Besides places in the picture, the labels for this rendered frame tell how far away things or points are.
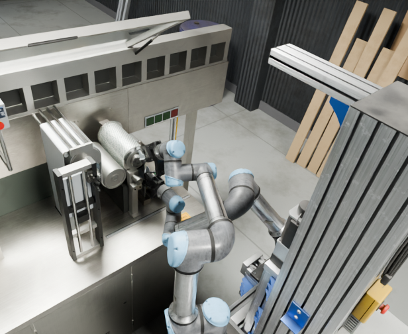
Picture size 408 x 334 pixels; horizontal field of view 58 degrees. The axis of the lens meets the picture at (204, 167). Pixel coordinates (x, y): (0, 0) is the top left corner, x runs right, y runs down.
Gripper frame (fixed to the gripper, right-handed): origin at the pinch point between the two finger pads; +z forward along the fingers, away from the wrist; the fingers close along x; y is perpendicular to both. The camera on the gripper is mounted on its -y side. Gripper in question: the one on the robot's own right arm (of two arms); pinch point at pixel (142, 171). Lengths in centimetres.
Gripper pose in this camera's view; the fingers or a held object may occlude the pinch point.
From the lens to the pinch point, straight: 202.1
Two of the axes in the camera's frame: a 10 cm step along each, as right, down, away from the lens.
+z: -6.2, -5.1, 5.9
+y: 0.2, -7.7, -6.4
